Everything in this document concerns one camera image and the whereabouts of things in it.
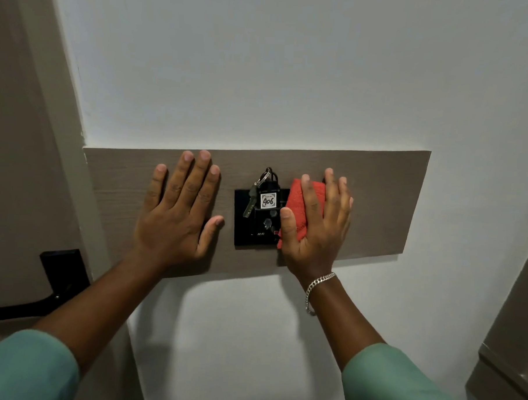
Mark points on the person's right hand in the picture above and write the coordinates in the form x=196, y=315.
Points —
x=316, y=243

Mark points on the brown cabinet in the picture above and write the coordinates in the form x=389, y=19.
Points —
x=508, y=348

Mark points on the person's left forearm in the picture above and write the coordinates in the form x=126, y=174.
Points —
x=106, y=304

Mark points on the person's left hand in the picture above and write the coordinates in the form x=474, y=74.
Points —
x=173, y=228

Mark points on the wooden wall panel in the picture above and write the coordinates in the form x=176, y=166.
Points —
x=377, y=202

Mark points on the black wall switch panel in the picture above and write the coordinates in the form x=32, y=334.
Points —
x=253, y=236

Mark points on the brown door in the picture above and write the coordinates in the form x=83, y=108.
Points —
x=26, y=152

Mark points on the black key fob with tag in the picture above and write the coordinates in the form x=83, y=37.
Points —
x=268, y=198

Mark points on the person's right middle finger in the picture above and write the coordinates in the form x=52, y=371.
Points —
x=332, y=196

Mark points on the metal key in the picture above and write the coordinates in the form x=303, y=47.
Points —
x=249, y=205

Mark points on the person's right little finger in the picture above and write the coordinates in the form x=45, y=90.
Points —
x=349, y=214

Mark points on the person's left thumb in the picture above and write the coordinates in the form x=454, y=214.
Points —
x=210, y=237

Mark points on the person's left middle finger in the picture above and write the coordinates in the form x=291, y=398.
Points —
x=189, y=179

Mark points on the red cleaning cloth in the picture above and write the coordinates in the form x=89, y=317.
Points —
x=295, y=203

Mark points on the person's left little finger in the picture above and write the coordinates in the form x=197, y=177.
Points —
x=154, y=186

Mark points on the person's right forearm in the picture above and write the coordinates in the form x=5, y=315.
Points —
x=341, y=323

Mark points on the person's right thumb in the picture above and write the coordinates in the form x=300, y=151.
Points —
x=289, y=229

